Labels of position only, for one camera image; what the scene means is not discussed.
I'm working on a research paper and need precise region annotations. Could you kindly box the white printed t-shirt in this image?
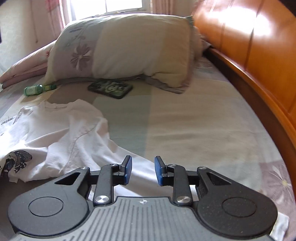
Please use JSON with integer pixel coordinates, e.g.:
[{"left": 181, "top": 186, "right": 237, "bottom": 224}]
[{"left": 0, "top": 99, "right": 290, "bottom": 241}]

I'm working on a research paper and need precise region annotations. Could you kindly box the floral beige pillow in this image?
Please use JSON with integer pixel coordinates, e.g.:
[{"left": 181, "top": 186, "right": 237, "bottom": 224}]
[{"left": 45, "top": 14, "right": 204, "bottom": 93}]

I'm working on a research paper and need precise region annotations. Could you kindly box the pink patterned curtain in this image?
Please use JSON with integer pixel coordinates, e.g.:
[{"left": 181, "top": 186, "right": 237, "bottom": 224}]
[{"left": 45, "top": 0, "right": 70, "bottom": 38}]

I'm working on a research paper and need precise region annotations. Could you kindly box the pink folded quilt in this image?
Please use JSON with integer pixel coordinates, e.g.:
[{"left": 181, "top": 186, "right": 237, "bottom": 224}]
[{"left": 1, "top": 41, "right": 56, "bottom": 89}]

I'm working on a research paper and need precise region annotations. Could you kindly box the orange wooden headboard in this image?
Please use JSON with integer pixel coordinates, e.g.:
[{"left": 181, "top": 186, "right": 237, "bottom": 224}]
[{"left": 193, "top": 1, "right": 295, "bottom": 181}]

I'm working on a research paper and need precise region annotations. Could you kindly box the green glass bottle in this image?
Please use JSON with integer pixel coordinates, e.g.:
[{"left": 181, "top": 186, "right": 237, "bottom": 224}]
[{"left": 23, "top": 84, "right": 57, "bottom": 96}]

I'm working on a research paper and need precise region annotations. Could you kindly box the green cartoon phone case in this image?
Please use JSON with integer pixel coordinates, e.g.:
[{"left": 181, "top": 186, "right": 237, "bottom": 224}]
[{"left": 87, "top": 80, "right": 133, "bottom": 99}]

